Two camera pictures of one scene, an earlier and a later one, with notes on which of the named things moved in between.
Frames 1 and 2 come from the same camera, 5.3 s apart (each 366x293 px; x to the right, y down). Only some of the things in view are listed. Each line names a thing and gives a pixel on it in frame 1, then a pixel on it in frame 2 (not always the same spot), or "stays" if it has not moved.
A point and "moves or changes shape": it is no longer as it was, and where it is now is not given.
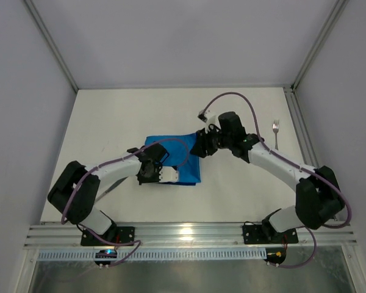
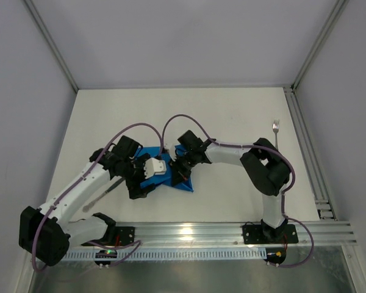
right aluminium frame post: [340, 7] stays
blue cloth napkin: [179, 148] moves or changes shape
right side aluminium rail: [301, 126] stays
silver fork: [276, 129] stays
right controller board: [276, 255] stays
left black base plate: [113, 237] stays
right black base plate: [261, 234] stays
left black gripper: [154, 174] → [137, 177]
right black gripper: [202, 144] → [181, 165]
